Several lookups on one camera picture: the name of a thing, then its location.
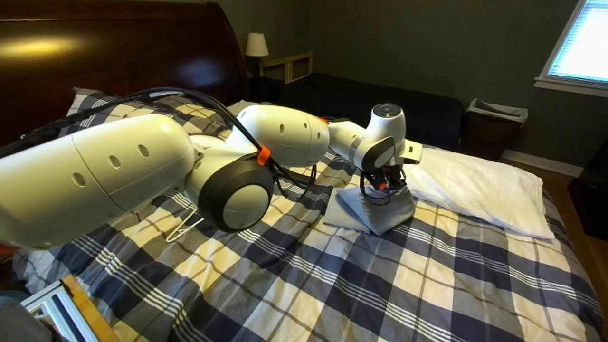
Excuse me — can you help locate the plaid yellow grey comforter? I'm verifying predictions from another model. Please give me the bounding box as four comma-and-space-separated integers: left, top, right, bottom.
12, 88, 606, 342

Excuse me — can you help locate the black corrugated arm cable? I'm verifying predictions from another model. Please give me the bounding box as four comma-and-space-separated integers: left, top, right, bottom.
0, 86, 319, 192

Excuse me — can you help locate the grey rounded object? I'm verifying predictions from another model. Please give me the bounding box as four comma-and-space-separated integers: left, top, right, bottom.
0, 293, 53, 342

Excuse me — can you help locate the white bed pillow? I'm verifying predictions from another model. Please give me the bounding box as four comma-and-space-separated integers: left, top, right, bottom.
403, 145, 557, 243

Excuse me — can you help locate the light wooden shelf unit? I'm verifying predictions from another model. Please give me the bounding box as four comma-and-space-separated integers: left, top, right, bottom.
259, 50, 316, 86

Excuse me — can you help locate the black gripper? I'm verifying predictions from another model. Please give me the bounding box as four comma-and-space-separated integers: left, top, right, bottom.
361, 160, 409, 205

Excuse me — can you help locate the light grey folded towel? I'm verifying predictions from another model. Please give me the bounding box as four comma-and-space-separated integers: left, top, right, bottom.
321, 185, 371, 234

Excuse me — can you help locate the table lamp with white shade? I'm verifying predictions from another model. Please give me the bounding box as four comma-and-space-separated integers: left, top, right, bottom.
243, 31, 272, 80

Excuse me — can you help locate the plaid pillow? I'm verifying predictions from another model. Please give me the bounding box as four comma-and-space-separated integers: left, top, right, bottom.
65, 86, 120, 122

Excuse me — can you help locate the wooden board edge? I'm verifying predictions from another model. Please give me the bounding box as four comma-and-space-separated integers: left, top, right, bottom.
59, 272, 124, 342

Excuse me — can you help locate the black chest of drawers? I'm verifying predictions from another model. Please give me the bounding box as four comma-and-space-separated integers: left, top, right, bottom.
566, 137, 608, 243

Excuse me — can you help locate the orange cable tie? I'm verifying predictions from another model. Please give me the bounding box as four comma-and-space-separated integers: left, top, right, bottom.
255, 145, 274, 169

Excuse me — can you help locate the dark bin with pale liner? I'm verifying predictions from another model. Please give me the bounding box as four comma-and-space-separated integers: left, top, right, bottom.
460, 97, 530, 162

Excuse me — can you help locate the bright window with white frame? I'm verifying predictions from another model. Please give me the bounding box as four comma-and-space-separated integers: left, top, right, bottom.
532, 0, 608, 99

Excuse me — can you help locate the dark wooden headboard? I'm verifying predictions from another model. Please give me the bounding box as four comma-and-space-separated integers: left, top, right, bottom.
0, 0, 251, 148

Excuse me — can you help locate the white wire clothes hanger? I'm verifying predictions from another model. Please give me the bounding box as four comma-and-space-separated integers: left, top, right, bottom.
164, 209, 209, 247

